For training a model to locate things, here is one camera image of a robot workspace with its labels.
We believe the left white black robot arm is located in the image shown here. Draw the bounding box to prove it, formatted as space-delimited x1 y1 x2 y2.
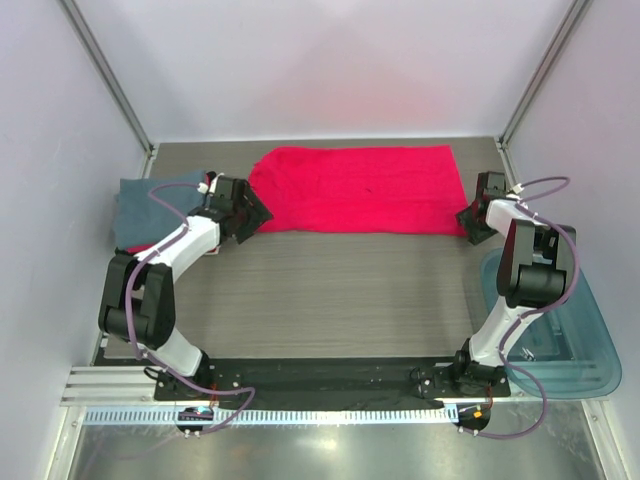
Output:
98 174 273 399

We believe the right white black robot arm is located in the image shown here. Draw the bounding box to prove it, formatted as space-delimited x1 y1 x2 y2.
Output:
446 171 580 396

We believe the folded grey-blue t shirt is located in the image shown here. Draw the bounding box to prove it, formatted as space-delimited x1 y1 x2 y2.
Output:
113 170 206 250

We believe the blue plastic bin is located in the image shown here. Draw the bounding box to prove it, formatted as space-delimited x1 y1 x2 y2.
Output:
507 275 622 400

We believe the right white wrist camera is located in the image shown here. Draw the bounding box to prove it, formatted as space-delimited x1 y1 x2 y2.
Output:
504 183 524 202

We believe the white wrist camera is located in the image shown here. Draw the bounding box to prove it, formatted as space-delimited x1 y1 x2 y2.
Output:
197 171 224 196
504 183 524 202

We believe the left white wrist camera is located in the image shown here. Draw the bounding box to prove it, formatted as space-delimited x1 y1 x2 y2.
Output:
197 171 224 196

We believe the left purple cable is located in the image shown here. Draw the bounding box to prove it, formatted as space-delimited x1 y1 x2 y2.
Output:
124 181 257 434

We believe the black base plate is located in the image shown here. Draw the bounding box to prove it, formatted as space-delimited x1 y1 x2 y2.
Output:
152 355 513 410

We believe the right aluminium frame post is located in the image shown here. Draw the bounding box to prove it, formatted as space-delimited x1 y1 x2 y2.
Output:
496 0 592 151

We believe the aluminium frame post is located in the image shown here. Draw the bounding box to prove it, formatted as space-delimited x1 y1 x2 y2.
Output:
496 0 592 151
57 0 155 158

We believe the slotted cable duct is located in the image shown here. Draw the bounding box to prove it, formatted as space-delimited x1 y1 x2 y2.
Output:
84 405 458 428

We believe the left aluminium frame post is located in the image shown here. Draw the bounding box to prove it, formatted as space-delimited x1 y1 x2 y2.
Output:
57 0 155 158

